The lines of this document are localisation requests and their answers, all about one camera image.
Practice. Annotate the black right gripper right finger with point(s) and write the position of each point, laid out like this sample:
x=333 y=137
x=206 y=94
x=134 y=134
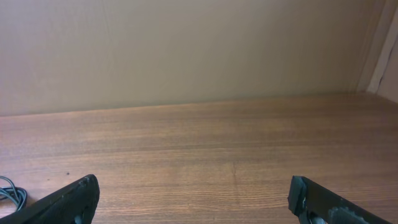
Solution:
x=312 y=203

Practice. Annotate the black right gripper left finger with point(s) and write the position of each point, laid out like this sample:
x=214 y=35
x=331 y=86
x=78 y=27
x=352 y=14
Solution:
x=74 y=203

